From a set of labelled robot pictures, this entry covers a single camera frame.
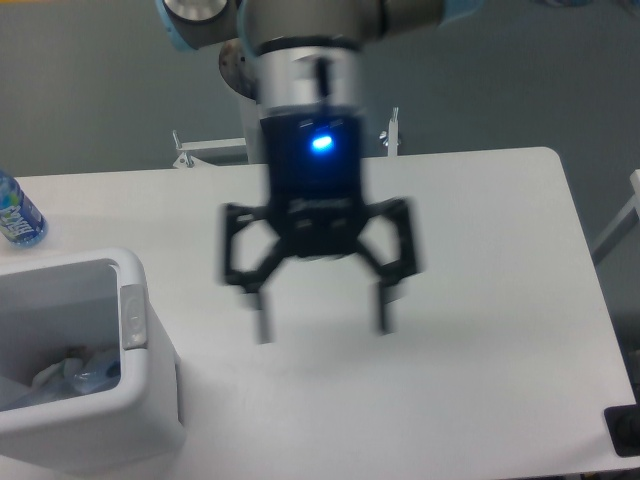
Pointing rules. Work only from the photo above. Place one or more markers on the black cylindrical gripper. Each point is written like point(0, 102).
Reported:
point(309, 93)

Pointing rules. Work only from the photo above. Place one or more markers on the clear Ganten water bottle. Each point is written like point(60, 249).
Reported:
point(101, 372)

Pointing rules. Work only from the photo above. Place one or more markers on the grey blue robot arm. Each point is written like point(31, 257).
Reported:
point(193, 25)

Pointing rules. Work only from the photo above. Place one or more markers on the white plastic trash can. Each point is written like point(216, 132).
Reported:
point(74, 306)

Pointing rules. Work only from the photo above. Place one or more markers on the crumpled paper trash in bin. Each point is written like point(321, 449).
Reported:
point(58, 371)

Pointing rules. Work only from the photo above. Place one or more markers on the blue labelled water bottle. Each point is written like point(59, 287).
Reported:
point(22, 223)

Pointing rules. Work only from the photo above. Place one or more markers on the black device at table corner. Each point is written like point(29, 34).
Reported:
point(623, 426)

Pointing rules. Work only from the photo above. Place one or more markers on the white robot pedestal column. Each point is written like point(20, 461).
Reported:
point(239, 76)

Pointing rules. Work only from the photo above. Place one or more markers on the white frame at right edge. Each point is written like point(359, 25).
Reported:
point(620, 225)

